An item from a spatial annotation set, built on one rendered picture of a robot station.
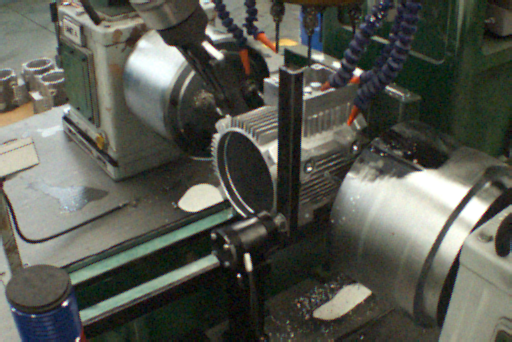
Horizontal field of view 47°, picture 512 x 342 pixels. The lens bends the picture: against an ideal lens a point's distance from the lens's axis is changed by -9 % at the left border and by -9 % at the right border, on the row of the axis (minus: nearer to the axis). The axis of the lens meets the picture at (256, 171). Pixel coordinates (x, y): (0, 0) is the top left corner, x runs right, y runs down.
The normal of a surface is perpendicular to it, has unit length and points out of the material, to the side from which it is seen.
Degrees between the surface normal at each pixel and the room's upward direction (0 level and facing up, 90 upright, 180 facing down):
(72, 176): 0
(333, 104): 90
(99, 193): 0
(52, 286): 0
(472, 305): 90
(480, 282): 90
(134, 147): 90
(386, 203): 55
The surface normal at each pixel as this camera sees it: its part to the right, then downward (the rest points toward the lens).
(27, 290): 0.00, -0.86
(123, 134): 0.61, 0.41
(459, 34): -0.79, 0.32
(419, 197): -0.50, -0.46
